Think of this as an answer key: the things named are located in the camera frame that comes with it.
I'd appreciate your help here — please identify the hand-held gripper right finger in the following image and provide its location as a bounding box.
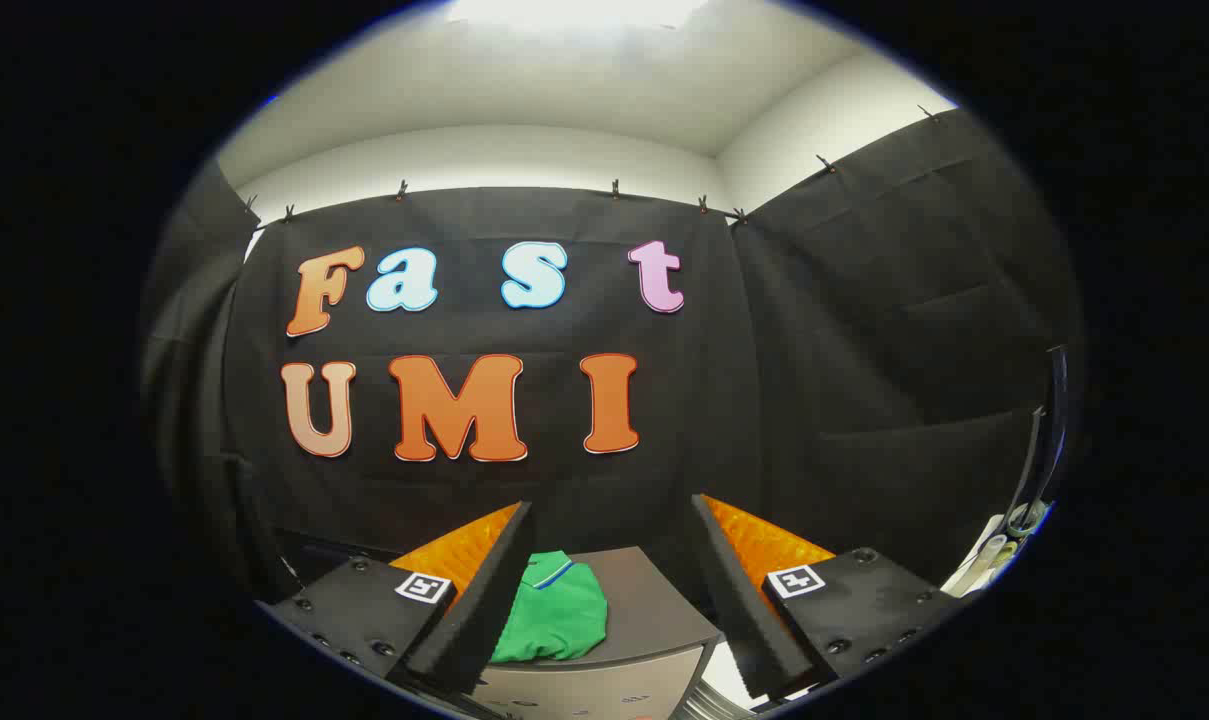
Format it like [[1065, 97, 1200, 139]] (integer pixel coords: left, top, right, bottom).
[[690, 492, 968, 703]]

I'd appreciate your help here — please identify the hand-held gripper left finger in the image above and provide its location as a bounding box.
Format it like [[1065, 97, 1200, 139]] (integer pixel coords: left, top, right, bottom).
[[262, 500, 537, 698]]

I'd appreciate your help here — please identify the green polo shirt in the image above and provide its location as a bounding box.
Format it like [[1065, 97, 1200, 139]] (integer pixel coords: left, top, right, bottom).
[[489, 550, 610, 664]]

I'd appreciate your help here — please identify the dark curved frame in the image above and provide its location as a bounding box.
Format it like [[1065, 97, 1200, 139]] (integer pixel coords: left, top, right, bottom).
[[1004, 345, 1070, 536]]

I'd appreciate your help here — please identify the white plastic item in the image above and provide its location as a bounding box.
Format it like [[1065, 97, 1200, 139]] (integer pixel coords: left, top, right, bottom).
[[942, 513, 1017, 598]]

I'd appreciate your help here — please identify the plain black side cloth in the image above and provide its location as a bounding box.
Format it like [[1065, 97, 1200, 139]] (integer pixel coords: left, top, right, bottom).
[[729, 108, 1080, 589], [139, 160, 263, 566]]

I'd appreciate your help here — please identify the black backdrop cloth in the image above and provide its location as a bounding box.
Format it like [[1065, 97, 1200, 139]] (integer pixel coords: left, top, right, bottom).
[[222, 185, 765, 606]]

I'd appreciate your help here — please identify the ceiling light panel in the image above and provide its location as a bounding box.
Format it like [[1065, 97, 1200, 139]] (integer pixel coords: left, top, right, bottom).
[[444, 0, 710, 29]]

